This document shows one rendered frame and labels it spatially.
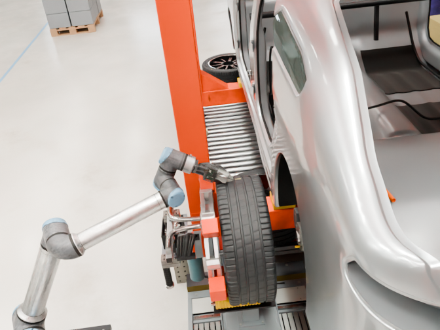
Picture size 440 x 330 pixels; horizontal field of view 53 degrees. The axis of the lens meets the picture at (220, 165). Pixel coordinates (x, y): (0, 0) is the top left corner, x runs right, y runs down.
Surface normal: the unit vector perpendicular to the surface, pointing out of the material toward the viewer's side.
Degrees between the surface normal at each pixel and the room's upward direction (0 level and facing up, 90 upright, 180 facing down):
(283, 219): 90
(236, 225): 36
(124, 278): 0
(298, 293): 0
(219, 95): 90
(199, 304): 0
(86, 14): 90
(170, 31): 90
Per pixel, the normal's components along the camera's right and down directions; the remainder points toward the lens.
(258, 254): 0.02, 0.07
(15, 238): -0.09, -0.83
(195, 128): 0.07, 0.54
